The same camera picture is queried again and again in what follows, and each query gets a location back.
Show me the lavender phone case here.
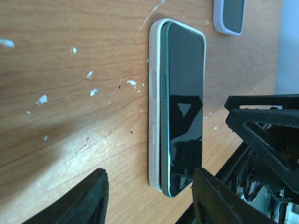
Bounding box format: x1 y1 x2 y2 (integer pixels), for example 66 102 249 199
213 0 246 36

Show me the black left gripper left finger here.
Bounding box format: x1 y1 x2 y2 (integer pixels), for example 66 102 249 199
25 168 109 224

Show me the green-edged black phone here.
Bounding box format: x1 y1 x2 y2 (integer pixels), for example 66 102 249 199
160 21 206 198

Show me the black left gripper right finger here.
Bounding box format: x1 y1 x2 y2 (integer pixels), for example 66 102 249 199
192 168 275 224

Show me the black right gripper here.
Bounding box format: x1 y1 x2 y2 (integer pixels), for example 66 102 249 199
177 94 299 224

